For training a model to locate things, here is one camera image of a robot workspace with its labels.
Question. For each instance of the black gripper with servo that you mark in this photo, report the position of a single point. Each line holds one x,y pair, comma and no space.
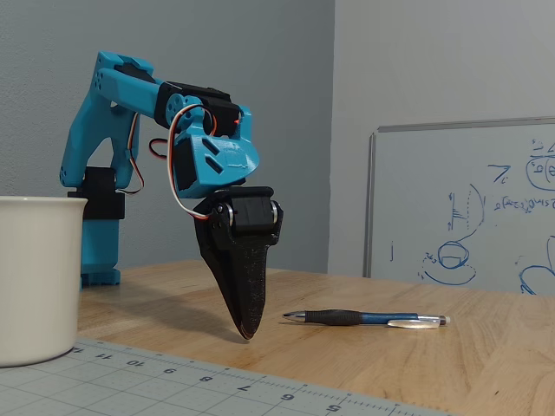
252,215

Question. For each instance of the cream ceramic mug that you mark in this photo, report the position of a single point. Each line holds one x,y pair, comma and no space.
39,277

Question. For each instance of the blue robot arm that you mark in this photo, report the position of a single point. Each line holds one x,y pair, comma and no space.
108,86

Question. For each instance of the whiteboard with blue drawings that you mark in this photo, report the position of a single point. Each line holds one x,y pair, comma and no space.
433,195

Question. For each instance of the grey gridded cutting mat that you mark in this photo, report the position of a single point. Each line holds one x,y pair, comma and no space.
130,385

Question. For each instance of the blue pen with black grip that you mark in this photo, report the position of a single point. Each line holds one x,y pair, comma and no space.
373,320

